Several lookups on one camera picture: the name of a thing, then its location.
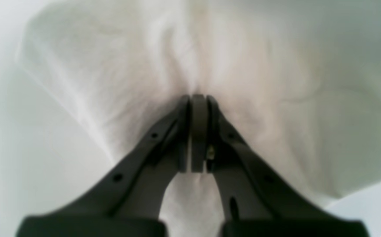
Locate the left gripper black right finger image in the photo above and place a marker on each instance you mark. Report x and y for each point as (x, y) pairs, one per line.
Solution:
(256, 200)

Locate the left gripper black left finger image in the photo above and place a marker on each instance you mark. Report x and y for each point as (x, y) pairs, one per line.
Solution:
(127, 201)

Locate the white printed T-shirt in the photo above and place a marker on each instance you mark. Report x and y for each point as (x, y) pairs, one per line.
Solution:
(299, 79)

